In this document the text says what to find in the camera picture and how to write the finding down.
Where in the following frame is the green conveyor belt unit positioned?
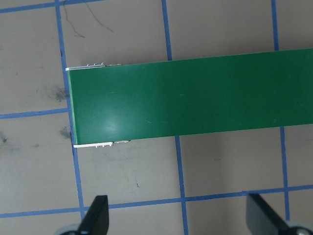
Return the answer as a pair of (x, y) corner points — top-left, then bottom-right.
(65, 48), (313, 149)

